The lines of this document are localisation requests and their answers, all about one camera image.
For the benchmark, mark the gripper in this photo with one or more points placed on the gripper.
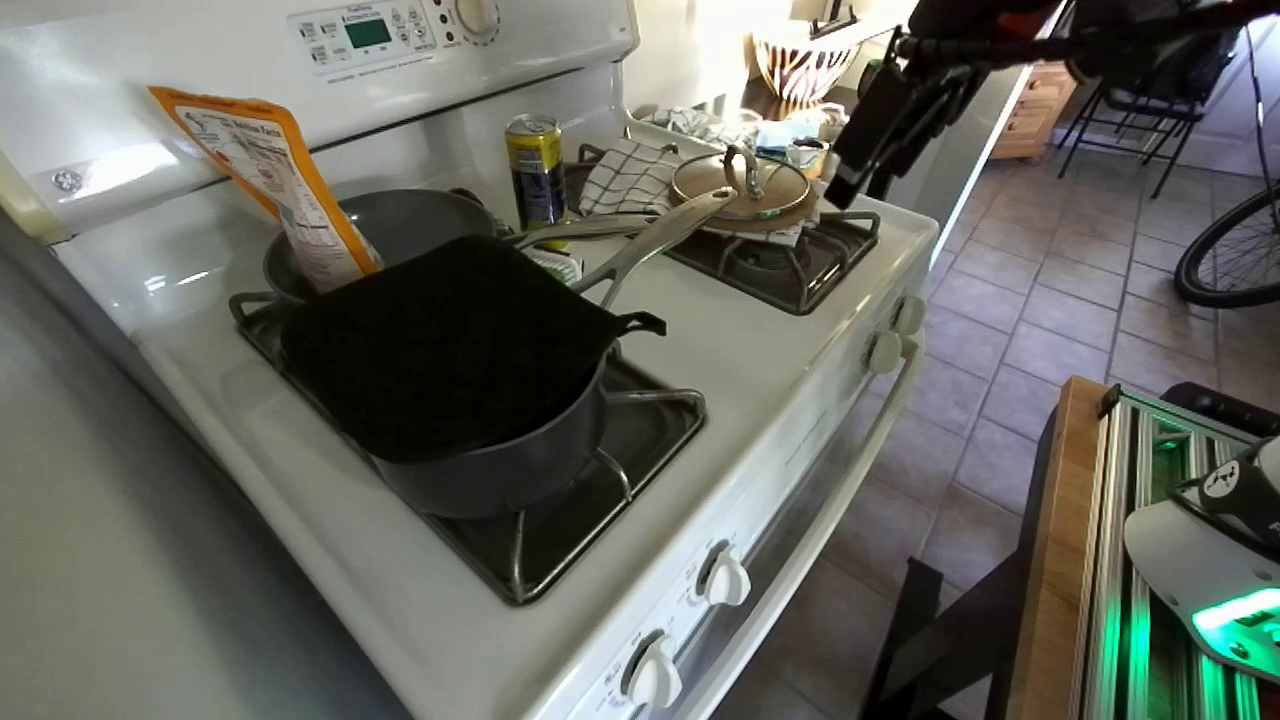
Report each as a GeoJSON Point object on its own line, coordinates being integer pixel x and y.
{"type": "Point", "coordinates": [975, 25]}

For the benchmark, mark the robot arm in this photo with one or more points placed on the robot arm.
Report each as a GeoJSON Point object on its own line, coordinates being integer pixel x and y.
{"type": "Point", "coordinates": [1185, 560]}

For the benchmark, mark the black stove burner grate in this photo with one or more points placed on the black stove burner grate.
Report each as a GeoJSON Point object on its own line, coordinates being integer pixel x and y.
{"type": "Point", "coordinates": [790, 270]}
{"type": "Point", "coordinates": [640, 440]}

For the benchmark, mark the white stove knob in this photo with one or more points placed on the white stove knob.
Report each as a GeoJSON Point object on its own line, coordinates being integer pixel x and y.
{"type": "Point", "coordinates": [884, 352]}
{"type": "Point", "coordinates": [908, 314]}
{"type": "Point", "coordinates": [655, 675]}
{"type": "Point", "coordinates": [726, 578]}

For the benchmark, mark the white gas stove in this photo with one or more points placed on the white gas stove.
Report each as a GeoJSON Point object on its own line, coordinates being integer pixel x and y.
{"type": "Point", "coordinates": [760, 360]}

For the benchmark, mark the black mat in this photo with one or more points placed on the black mat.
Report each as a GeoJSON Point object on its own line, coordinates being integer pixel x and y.
{"type": "Point", "coordinates": [450, 340]}

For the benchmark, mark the small cup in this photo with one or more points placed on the small cup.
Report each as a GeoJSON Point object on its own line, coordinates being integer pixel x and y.
{"type": "Point", "coordinates": [806, 158]}

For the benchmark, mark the zebra pattern bowl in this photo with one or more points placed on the zebra pattern bowl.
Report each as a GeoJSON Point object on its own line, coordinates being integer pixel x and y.
{"type": "Point", "coordinates": [800, 65]}

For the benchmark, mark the wooden drawer cabinet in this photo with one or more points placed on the wooden drawer cabinet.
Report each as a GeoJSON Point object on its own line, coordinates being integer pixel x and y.
{"type": "Point", "coordinates": [1035, 110]}

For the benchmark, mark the bronze pan lid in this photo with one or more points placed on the bronze pan lid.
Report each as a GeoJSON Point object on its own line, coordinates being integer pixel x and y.
{"type": "Point", "coordinates": [735, 190]}

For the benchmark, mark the crumpled patterned cloth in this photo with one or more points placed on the crumpled patterned cloth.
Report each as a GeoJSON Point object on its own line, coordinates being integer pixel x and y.
{"type": "Point", "coordinates": [700, 125]}

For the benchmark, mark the black chair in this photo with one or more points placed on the black chair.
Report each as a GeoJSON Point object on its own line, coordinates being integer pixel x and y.
{"type": "Point", "coordinates": [1150, 100]}

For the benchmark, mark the checkered kitchen cloth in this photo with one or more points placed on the checkered kitchen cloth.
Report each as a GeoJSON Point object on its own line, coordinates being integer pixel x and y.
{"type": "Point", "coordinates": [625, 180]}

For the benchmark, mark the bicycle wheel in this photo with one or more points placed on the bicycle wheel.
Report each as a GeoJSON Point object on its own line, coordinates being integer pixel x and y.
{"type": "Point", "coordinates": [1215, 270]}

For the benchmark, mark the yellow and blue can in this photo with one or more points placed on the yellow and blue can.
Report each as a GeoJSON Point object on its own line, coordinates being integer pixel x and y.
{"type": "Point", "coordinates": [536, 175]}

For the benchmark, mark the white and green sponge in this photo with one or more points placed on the white and green sponge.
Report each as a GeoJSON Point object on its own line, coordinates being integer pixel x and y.
{"type": "Point", "coordinates": [555, 266]}

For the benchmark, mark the oven door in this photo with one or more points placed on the oven door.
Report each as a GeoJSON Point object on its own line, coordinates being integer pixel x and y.
{"type": "Point", "coordinates": [800, 500]}

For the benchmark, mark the white timer dial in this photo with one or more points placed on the white timer dial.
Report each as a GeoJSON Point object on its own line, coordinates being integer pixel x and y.
{"type": "Point", "coordinates": [478, 15]}

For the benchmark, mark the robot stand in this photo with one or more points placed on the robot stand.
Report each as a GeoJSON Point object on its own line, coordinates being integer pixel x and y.
{"type": "Point", "coordinates": [1065, 560]}

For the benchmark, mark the grey frying pan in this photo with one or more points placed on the grey frying pan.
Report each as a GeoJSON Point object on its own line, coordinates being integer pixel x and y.
{"type": "Point", "coordinates": [420, 220]}

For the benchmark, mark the grey saucepan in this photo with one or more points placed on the grey saucepan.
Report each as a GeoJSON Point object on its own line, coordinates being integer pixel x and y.
{"type": "Point", "coordinates": [500, 470]}

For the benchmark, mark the orange food packet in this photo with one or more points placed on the orange food packet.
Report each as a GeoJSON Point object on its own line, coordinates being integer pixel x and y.
{"type": "Point", "coordinates": [290, 190]}

